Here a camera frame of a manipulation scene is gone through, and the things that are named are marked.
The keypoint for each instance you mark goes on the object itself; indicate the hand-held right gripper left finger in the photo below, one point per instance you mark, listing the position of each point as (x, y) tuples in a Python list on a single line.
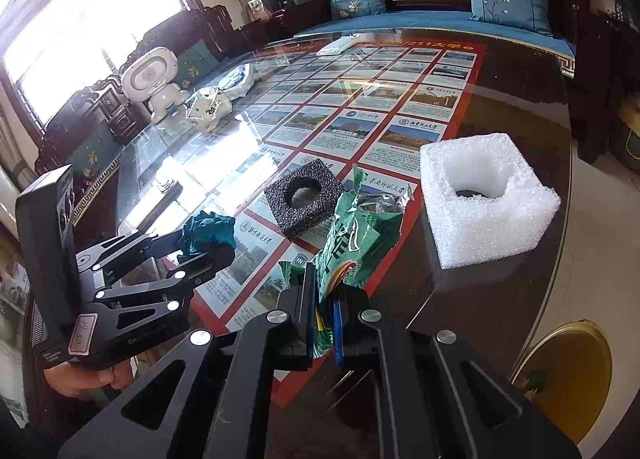
[(295, 319)]

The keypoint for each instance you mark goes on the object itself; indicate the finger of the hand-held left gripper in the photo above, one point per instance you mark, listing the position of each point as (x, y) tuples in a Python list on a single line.
[(140, 246), (210, 261)]

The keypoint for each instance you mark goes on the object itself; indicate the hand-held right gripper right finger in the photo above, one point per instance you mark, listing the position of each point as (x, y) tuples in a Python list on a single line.
[(339, 334)]

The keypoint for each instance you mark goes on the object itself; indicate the teal paper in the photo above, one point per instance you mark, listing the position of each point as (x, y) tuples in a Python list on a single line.
[(210, 231)]

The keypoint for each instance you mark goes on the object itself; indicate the green snack wrapper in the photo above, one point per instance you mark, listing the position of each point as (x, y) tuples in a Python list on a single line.
[(360, 244)]

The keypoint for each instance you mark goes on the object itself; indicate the yellow round bin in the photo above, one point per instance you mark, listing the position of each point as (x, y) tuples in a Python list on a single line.
[(575, 379)]

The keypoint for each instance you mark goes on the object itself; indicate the person's left hand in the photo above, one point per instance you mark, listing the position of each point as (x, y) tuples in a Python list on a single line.
[(85, 381)]

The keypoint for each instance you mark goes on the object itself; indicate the black foam block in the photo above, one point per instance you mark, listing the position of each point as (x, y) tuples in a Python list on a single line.
[(280, 209)]

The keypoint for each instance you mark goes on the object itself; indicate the teal armchair pillow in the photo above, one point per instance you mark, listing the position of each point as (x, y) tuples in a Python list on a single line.
[(95, 151), (197, 61)]

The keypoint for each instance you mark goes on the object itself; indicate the dark wooden armchair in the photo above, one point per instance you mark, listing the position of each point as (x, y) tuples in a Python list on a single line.
[(210, 24), (75, 104)]

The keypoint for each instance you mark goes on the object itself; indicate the white ceramic figurine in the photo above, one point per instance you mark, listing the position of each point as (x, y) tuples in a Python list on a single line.
[(207, 109)]

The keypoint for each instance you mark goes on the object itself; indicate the white foam block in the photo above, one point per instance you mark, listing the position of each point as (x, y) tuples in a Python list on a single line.
[(475, 239)]

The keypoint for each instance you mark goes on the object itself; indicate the white robot toy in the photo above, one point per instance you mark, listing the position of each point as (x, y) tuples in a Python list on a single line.
[(150, 76)]

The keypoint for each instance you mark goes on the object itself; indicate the white and blue dish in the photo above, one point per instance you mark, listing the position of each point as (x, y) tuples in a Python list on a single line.
[(235, 79)]

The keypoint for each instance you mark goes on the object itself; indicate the printed poster under glass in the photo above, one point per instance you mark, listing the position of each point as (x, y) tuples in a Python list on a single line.
[(350, 104)]

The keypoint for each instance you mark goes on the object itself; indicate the bright window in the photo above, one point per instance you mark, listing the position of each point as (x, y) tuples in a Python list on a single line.
[(90, 14)]

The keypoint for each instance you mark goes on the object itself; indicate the white remote control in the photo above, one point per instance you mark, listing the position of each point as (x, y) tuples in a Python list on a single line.
[(335, 46)]

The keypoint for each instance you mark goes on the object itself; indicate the dark wooden corner table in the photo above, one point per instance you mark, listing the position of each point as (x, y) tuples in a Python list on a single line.
[(290, 19)]

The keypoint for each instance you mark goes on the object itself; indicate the blue sofa seat cushion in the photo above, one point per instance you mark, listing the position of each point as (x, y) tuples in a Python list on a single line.
[(425, 21)]

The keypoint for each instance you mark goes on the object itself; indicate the green and yellow pail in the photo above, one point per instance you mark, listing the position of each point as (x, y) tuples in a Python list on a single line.
[(629, 139)]

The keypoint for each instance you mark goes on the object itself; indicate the large blue floral pillow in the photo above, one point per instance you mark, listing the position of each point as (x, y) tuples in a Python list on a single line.
[(510, 4)]

